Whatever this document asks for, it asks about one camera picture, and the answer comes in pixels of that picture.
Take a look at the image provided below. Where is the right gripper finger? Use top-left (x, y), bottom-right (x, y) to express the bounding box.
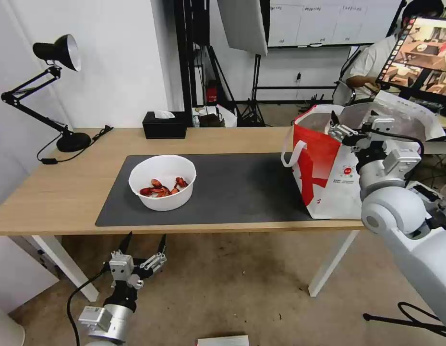
top-left (328, 111), bottom-right (359, 145)
top-left (361, 110), bottom-right (380, 135)

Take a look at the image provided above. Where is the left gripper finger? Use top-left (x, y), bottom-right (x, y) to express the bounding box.
top-left (111, 231), bottom-right (134, 258)
top-left (139, 233), bottom-right (169, 275)

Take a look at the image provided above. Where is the red and white takeout bag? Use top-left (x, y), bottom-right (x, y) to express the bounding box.
top-left (281, 91), bottom-right (446, 220)

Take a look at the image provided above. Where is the office chair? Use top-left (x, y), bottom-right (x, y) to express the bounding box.
top-left (332, 47), bottom-right (361, 106)

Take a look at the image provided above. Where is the white table leg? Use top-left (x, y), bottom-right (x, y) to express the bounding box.
top-left (30, 235), bottom-right (99, 302)
top-left (308, 230), bottom-right (362, 297)

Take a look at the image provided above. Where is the person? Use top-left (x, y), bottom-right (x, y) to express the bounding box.
top-left (343, 0), bottom-right (445, 99)

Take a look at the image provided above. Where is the white round bowl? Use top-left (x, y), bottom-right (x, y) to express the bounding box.
top-left (128, 155), bottom-right (197, 212)

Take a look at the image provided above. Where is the computer monitor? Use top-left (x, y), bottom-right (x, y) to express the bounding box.
top-left (374, 14), bottom-right (446, 120)

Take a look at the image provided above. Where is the black tripod stand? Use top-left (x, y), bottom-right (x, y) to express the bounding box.
top-left (237, 54), bottom-right (267, 127)

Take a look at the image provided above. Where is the dark grey table mat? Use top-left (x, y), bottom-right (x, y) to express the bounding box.
top-left (95, 153), bottom-right (362, 228)

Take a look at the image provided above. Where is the white cabinet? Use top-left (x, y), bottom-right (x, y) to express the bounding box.
top-left (0, 236), bottom-right (60, 315)

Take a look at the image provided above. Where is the white book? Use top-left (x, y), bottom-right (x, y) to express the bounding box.
top-left (196, 334), bottom-right (251, 346)

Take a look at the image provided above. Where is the whiteboard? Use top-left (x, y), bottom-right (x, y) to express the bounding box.
top-left (267, 0), bottom-right (406, 49)

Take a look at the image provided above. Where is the black desk lamp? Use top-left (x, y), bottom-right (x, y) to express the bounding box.
top-left (0, 34), bottom-right (92, 153)

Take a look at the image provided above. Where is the black tissue box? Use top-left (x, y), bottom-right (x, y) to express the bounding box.
top-left (142, 111), bottom-right (187, 140)

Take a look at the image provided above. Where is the white round bin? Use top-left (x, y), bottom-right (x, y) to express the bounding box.
top-left (0, 299), bottom-right (26, 346)

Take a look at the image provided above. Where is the white photo softbox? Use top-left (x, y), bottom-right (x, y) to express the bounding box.
top-left (216, 0), bottom-right (270, 57)

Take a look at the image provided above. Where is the black floor stand base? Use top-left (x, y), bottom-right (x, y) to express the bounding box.
top-left (362, 301), bottom-right (446, 334)

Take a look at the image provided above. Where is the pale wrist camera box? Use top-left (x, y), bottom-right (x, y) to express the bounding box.
top-left (110, 251), bottom-right (133, 281)
top-left (370, 116), bottom-right (395, 135)

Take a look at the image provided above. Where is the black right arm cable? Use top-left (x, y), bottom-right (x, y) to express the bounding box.
top-left (370, 129), bottom-right (424, 156)

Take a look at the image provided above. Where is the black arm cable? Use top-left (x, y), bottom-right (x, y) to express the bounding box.
top-left (370, 129), bottom-right (424, 156)
top-left (67, 261), bottom-right (114, 346)

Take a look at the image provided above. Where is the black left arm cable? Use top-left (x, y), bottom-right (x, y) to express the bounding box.
top-left (67, 261), bottom-right (114, 346)

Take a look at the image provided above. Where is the black lamp cable with switch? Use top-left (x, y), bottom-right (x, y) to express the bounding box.
top-left (36, 125), bottom-right (114, 166)

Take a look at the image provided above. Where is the black metal frame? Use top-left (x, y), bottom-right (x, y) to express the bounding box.
top-left (173, 0), bottom-right (211, 127)

